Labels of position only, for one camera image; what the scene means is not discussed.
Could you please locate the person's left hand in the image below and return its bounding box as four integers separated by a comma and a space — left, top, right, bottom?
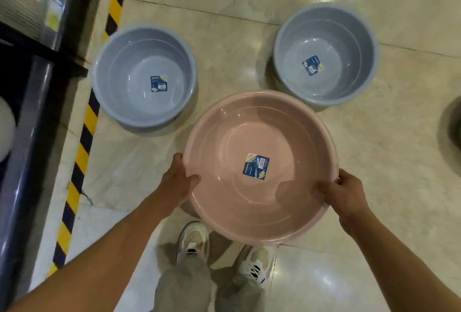
158, 153, 201, 214

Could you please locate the person's right hand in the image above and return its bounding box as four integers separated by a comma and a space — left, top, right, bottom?
312, 168, 371, 219

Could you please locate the pink plastic basin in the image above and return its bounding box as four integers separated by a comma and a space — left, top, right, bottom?
182, 90, 339, 245

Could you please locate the person's left forearm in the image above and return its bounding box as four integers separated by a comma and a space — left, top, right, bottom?
7, 193, 181, 312

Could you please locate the person's right forearm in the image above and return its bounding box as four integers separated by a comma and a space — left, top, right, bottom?
339, 205, 461, 312

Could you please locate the person's left shoe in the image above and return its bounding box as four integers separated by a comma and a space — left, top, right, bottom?
175, 221, 210, 265

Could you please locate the person's shoe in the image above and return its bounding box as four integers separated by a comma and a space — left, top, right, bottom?
236, 245, 278, 289
175, 221, 210, 265

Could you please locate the blue label sticker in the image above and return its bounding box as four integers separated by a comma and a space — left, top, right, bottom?
242, 153, 270, 180
150, 75, 168, 93
302, 55, 324, 77

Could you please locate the person's right shoe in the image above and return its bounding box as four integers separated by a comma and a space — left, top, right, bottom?
236, 245, 278, 289

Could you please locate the person's left trouser leg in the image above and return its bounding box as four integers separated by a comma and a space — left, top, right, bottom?
151, 256, 214, 312

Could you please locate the person's trouser leg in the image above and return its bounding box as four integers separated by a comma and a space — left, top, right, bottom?
151, 256, 214, 312
214, 274, 268, 312

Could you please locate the grey-blue plastic basin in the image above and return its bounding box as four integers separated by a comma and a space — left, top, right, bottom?
273, 3, 379, 108
92, 26, 197, 129

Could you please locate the yellow black hazard tape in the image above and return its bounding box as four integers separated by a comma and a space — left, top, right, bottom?
46, 0, 133, 280

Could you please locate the person's right trouser leg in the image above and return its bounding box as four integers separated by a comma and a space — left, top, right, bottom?
214, 274, 268, 312

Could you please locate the black metal shelf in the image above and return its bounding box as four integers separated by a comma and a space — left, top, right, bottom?
0, 0, 109, 312

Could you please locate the white round object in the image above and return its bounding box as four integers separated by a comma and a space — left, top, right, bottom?
0, 96, 17, 163

